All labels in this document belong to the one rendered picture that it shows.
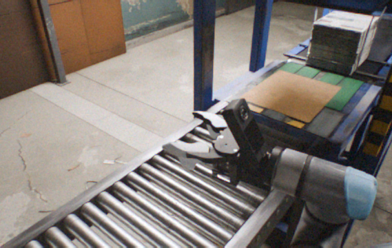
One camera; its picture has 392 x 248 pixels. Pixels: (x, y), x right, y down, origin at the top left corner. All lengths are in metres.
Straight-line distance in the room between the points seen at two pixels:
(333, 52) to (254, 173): 1.58
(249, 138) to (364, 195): 0.19
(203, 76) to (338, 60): 0.86
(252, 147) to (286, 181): 0.08
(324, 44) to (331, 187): 1.63
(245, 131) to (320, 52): 1.64
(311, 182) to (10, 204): 2.16
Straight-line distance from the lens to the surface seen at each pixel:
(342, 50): 2.09
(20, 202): 2.45
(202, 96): 1.72
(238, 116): 0.51
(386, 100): 1.28
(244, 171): 0.60
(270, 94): 1.73
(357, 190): 0.54
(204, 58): 1.63
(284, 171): 0.54
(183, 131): 1.39
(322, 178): 0.54
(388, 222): 2.38
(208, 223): 1.02
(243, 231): 1.01
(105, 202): 1.12
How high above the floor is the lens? 1.59
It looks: 34 degrees down
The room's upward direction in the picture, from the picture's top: straight up
